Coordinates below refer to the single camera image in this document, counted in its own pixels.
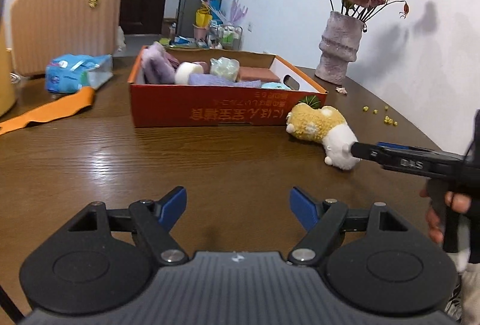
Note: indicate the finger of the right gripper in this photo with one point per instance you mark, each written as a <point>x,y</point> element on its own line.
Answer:
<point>394,160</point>
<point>386,145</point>

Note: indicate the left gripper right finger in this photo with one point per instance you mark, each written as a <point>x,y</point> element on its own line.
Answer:
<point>323,223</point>

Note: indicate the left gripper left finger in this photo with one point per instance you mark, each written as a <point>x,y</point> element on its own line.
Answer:
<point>152,223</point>

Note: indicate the yellow white plush toy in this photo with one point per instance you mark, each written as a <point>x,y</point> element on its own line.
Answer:
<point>327,127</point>

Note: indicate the purple knitted cloth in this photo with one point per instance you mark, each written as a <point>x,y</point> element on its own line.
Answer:
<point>197,79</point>

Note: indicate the person's right hand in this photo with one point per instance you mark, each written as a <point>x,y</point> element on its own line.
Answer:
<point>460,203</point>

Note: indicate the fallen dried petal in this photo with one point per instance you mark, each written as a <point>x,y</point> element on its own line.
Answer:
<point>341,90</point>

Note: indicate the pink ribbed vase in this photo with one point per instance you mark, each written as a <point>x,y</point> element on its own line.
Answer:
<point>339,45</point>

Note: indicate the orange cardboard box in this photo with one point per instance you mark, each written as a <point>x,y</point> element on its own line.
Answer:
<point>170,105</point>

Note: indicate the light blue sponge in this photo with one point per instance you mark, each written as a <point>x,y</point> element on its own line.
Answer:
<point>276,86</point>

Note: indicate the white tape roll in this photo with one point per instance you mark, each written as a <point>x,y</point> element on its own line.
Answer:
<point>185,70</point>

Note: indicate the pink fluffy cloth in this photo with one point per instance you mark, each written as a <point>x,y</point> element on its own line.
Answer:
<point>158,65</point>

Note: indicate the red-brown sponge block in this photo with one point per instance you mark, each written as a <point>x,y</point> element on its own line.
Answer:
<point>264,75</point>

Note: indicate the green mesh sponge ball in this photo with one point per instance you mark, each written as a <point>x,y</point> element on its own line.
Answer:
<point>225,68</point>

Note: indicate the blue tissue pack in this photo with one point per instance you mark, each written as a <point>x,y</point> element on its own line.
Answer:
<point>69,73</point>

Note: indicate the yellow thermos jug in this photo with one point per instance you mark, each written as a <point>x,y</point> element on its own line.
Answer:
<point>7,89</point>

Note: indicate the peach hard-shell suitcase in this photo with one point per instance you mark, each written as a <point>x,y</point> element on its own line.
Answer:
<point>42,30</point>

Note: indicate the wire storage rack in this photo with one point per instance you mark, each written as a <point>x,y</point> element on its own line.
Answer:
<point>222,37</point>

